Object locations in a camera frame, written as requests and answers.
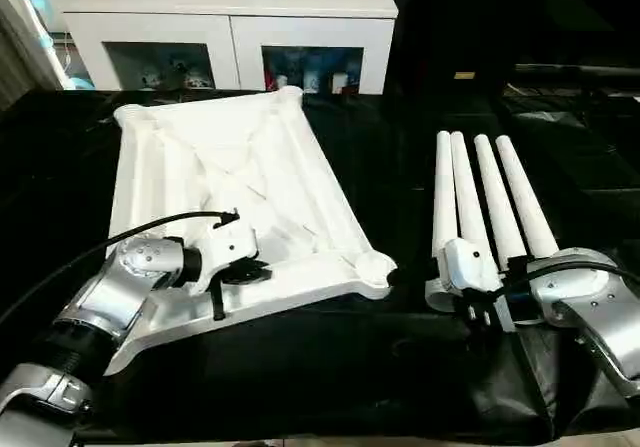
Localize white plastic table leg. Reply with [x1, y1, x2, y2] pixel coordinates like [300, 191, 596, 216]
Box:
[473, 134, 526, 268]
[449, 131, 494, 248]
[424, 130, 464, 314]
[494, 135, 560, 261]

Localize white plastic table top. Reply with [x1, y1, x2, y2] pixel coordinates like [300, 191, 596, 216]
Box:
[102, 86, 399, 379]

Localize black work surface mat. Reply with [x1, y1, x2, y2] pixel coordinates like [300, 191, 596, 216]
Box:
[0, 89, 640, 443]

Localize white glass-door cabinet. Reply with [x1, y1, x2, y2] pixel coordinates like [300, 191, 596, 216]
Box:
[37, 0, 400, 96]

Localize black metal bar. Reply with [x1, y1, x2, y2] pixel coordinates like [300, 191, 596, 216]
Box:
[514, 62, 640, 79]

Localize white and turquoise rack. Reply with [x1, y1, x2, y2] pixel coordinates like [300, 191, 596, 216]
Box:
[10, 0, 96, 91]

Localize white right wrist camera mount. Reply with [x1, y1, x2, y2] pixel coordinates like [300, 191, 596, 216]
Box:
[437, 239, 504, 293]

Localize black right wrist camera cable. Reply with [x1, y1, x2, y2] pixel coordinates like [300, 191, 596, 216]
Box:
[504, 256, 624, 293]

